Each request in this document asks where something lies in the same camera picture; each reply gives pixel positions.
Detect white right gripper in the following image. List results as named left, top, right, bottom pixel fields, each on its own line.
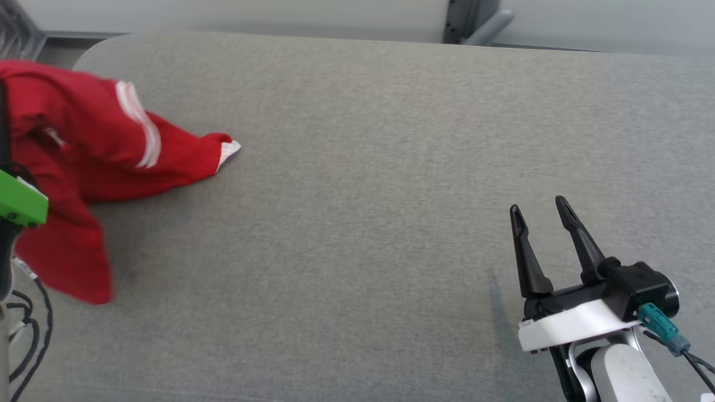
left=509, top=195, right=644, bottom=354

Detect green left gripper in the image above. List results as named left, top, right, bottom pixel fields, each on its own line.
left=0, top=79, right=50, bottom=229

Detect red Bulls shirt white sleeves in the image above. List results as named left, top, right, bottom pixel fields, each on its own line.
left=0, top=59, right=164, bottom=307

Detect grey partition foot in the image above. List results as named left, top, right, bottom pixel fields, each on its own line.
left=463, top=9, right=514, bottom=47

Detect white partition panel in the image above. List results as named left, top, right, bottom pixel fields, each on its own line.
left=500, top=0, right=715, bottom=56
left=17, top=0, right=447, bottom=42

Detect teal right camera connector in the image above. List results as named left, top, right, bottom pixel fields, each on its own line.
left=637, top=303, right=692, bottom=357

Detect white left cable label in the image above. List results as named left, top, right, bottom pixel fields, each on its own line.
left=11, top=257, right=37, bottom=281

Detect right camera cable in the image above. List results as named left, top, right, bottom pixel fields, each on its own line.
left=679, top=346, right=715, bottom=394

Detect camera cable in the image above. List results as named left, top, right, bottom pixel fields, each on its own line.
left=0, top=276, right=54, bottom=402
left=679, top=346, right=715, bottom=394

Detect left camera cable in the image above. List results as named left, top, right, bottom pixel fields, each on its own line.
left=0, top=276, right=54, bottom=402

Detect grey metal partition post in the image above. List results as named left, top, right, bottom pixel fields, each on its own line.
left=443, top=0, right=502, bottom=44

